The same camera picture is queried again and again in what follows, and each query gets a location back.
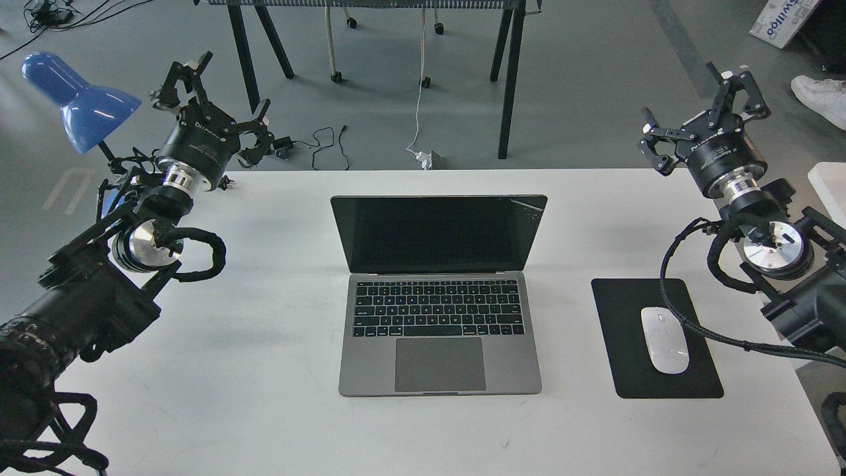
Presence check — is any white charging cable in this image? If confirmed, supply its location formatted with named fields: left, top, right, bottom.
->
left=406, top=7, right=429, bottom=157

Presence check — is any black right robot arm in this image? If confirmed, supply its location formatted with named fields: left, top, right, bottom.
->
left=638, top=63, right=845, bottom=367

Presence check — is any white cardboard box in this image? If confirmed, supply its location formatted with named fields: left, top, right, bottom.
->
left=749, top=0, right=821, bottom=50

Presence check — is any white computer mouse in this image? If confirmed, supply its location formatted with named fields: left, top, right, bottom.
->
left=640, top=307, right=690, bottom=376

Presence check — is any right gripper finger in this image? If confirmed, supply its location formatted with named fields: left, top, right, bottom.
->
left=638, top=106, right=700, bottom=177
left=705, top=62, right=772, bottom=130

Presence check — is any black cable on floor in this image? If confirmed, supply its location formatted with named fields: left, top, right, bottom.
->
left=272, top=125, right=350, bottom=171

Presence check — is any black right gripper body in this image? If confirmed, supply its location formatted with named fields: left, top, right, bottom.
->
left=675, top=111, right=767, bottom=198

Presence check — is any black frame background table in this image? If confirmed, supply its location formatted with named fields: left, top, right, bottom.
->
left=217, top=1, right=537, bottom=160

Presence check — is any white power adapter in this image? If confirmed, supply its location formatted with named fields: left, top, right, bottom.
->
left=414, top=150, right=448, bottom=171

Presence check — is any black mouse pad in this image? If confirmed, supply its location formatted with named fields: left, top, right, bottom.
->
left=592, top=278, right=723, bottom=399

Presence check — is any black cable bundle floor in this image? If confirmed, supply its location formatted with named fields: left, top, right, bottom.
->
left=2, top=1, right=152, bottom=60

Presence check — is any white side table corner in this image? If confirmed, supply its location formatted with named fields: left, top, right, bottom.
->
left=808, top=162, right=845, bottom=228

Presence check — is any white sneaker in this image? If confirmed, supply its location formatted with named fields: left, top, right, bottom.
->
left=790, top=75, right=845, bottom=130

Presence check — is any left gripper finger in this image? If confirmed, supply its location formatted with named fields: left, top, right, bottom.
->
left=149, top=51, right=213, bottom=114
left=233, top=99, right=275, bottom=167

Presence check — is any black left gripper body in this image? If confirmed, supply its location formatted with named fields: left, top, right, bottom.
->
left=156, top=100, right=237, bottom=192

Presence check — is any blue desk lamp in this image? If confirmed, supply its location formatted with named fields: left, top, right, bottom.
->
left=21, top=52, right=140, bottom=161

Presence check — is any black braided cable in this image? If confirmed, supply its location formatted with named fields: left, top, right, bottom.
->
left=659, top=217, right=846, bottom=370

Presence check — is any grey open laptop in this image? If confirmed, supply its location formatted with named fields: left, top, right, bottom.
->
left=330, top=194, right=547, bottom=397

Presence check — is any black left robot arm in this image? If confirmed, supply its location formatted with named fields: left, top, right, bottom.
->
left=2, top=52, right=275, bottom=475

